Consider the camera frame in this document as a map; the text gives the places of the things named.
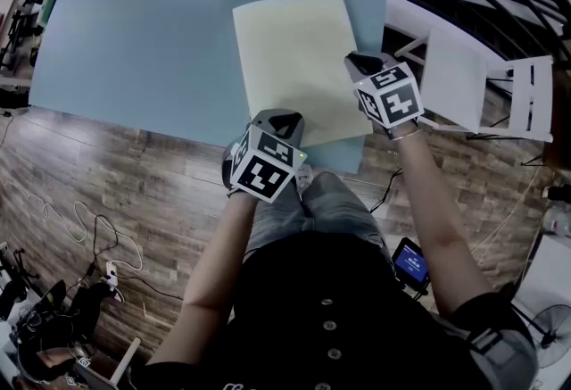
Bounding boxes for black standing fan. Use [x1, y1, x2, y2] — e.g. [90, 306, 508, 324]
[512, 302, 571, 370]

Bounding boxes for person's grey jeans legs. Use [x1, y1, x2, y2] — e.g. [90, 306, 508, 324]
[243, 170, 394, 267]

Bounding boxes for thin wrist bracelet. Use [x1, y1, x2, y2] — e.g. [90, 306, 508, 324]
[392, 128, 424, 143]

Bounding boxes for white folding chair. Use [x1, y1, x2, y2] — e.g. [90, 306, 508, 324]
[394, 24, 555, 144]

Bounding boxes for person's left forearm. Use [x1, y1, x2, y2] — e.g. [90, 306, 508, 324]
[146, 189, 261, 368]

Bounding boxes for person's white shoe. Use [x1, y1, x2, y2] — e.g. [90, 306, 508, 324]
[294, 161, 316, 203]

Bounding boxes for small black device blue screen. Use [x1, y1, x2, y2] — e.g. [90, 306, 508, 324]
[391, 236, 432, 292]

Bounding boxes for pale yellow folder item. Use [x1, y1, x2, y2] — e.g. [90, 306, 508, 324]
[231, 0, 374, 148]

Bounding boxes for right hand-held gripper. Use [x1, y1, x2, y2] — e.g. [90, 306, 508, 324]
[343, 51, 425, 130]

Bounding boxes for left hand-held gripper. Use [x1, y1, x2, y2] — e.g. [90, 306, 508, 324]
[221, 108, 309, 204]

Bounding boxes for person's black buttoned shirt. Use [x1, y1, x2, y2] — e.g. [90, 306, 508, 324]
[136, 230, 542, 390]

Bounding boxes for white floor cable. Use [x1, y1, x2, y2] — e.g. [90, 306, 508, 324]
[2, 180, 145, 273]

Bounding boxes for black floor cable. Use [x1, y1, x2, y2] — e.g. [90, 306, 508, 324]
[66, 212, 185, 303]

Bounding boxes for wooden stick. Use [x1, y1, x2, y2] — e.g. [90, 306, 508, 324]
[108, 336, 143, 386]

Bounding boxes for person's right forearm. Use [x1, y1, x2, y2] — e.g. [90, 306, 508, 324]
[392, 125, 497, 319]

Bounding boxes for black equipment pile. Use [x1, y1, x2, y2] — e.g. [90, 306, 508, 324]
[0, 240, 128, 390]

